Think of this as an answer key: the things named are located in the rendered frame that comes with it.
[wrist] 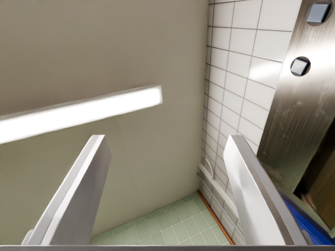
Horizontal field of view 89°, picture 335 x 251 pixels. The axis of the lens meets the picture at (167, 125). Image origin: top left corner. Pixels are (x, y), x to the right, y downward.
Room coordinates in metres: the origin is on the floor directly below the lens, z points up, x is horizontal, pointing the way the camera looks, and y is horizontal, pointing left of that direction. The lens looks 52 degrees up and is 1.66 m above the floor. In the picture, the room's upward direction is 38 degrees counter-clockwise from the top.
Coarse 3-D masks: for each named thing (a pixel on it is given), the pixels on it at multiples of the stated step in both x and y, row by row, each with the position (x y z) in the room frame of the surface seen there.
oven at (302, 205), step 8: (280, 72) 0.48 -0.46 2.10; (272, 176) 0.89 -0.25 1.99; (280, 184) 0.90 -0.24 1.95; (280, 192) 0.94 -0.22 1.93; (288, 192) 0.90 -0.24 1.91; (296, 192) 0.90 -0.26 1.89; (288, 200) 0.94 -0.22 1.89; (296, 200) 0.91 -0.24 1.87; (304, 200) 0.90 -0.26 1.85; (296, 208) 0.94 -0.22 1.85; (304, 208) 0.91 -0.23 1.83; (312, 208) 0.89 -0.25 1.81; (304, 216) 0.95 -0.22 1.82; (312, 216) 0.92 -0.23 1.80; (312, 224) 0.95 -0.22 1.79; (320, 224) 0.92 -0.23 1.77; (320, 232) 0.95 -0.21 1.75; (328, 232) 0.92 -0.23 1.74
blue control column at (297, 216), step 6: (288, 204) 0.95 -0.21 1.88; (294, 210) 0.95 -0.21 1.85; (294, 216) 0.94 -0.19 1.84; (300, 216) 0.95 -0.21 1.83; (300, 222) 0.94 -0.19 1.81; (306, 222) 0.95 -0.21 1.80; (306, 228) 0.94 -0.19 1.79; (312, 228) 0.95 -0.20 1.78; (312, 234) 0.94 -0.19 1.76; (318, 234) 0.95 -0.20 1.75; (312, 240) 0.97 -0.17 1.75; (318, 240) 0.94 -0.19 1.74; (324, 240) 0.95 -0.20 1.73
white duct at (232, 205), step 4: (200, 164) 1.30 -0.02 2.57; (200, 168) 1.34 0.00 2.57; (204, 168) 1.31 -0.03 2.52; (204, 172) 1.33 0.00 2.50; (208, 172) 1.31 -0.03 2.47; (208, 176) 1.32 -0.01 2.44; (212, 180) 1.31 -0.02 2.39; (216, 184) 1.30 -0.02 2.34; (216, 188) 1.33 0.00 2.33; (220, 188) 1.31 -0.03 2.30; (220, 192) 1.32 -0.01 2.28; (224, 192) 1.31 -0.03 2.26; (224, 196) 1.31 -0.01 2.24; (228, 200) 1.30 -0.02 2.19; (228, 204) 1.34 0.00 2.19; (232, 204) 1.30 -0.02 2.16; (232, 208) 1.33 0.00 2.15; (236, 208) 1.31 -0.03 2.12; (236, 212) 1.32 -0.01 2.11
